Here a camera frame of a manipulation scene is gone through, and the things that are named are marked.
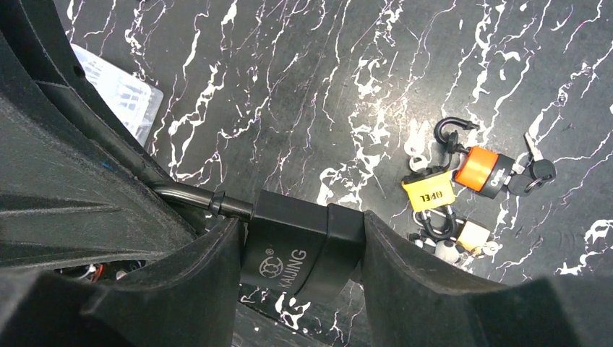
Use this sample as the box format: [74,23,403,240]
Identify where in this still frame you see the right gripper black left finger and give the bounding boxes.
[1,219,244,346]

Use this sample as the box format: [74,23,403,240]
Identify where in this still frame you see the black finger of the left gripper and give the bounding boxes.
[1,1,206,268]

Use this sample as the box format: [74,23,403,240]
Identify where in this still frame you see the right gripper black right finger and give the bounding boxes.
[362,211,612,346]

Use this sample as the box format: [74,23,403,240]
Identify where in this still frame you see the large black Kaijing padlock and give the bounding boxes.
[153,182,366,301]

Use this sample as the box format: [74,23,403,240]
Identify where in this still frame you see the small brass padlock with figurine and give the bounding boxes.
[457,219,501,257]

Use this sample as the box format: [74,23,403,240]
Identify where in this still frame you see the clear plastic screw box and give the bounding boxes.
[72,44,163,146]

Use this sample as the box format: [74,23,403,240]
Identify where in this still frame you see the yellow Opel padlock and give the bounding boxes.
[401,166,458,241]

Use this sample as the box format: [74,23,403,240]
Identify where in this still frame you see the orange black Opel padlock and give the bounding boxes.
[434,117,515,199]

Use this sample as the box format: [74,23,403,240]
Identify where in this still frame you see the small silver keys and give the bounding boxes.
[404,142,429,172]

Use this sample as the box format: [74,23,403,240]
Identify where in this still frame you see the grey white figurine keychain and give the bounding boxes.
[409,234,465,265]

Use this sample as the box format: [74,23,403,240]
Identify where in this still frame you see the black-headed keys on ring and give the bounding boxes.
[507,132,557,197]

